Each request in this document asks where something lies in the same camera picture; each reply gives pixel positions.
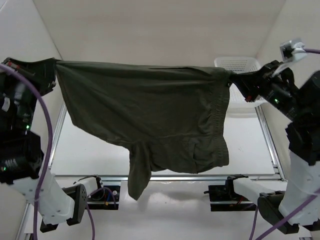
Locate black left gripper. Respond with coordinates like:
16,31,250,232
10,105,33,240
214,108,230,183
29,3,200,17
0,54,56,126

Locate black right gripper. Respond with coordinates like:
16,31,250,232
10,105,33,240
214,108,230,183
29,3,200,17
229,58,307,119

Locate olive green shorts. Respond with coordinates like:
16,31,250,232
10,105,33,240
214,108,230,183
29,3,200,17
55,60,232,200

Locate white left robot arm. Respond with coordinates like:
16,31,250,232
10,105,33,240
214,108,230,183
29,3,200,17
0,57,87,233

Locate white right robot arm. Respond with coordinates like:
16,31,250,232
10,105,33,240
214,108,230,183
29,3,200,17
224,60,320,234

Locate white plastic mesh basket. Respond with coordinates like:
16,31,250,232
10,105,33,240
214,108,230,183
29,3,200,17
214,56,266,118

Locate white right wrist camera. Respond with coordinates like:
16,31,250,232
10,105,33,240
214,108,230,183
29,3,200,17
279,38,307,62

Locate aluminium frame rail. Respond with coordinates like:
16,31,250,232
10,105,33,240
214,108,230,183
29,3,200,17
18,102,286,236

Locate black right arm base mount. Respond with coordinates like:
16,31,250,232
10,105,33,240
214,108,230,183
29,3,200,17
203,174,256,212

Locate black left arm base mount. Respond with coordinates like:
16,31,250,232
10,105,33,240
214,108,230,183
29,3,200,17
88,175,121,210

